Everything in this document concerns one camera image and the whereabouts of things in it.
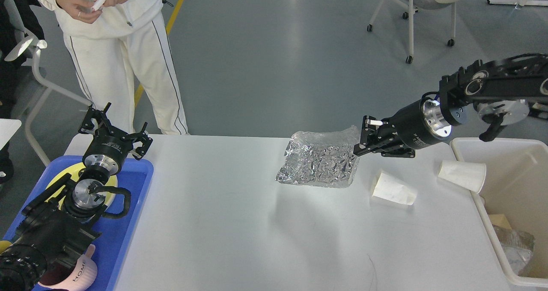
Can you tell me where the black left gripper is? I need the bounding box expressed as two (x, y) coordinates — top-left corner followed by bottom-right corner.
(78, 102), (153, 174)

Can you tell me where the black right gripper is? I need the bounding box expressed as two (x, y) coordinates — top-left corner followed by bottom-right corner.
(354, 98), (452, 158)

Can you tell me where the white paper cup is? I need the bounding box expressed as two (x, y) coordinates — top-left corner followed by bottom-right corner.
(437, 160), (487, 193)
(371, 170), (418, 206)

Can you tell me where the silver foil bag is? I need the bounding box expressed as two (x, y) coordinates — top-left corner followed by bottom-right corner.
(275, 125), (360, 188)

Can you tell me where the yellow plastic plate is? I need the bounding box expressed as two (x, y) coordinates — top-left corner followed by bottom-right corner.
(46, 162), (118, 208)

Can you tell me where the pink mug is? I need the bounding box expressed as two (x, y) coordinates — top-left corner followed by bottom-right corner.
(39, 244), (98, 291)

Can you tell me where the foil wrapper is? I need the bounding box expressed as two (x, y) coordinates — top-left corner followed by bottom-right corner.
(492, 225), (536, 276)

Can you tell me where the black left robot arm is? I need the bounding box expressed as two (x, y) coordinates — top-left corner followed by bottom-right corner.
(1, 104), (153, 291)

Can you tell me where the person in white trousers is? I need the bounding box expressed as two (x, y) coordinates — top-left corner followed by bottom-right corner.
(37, 0), (189, 135)

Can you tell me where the white side table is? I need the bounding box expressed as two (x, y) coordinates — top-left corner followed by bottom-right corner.
(0, 118), (22, 149)

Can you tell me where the white chair at left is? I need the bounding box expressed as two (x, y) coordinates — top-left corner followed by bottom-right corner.
(4, 0), (90, 166)

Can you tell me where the pink white marker pen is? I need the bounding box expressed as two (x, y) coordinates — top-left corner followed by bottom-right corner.
(90, 0), (106, 12)

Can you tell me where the white plastic bin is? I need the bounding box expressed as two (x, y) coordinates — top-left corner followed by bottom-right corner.
(450, 138), (548, 291)

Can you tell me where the black jacket on chair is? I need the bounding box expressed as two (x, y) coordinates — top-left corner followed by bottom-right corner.
(0, 0), (45, 118)

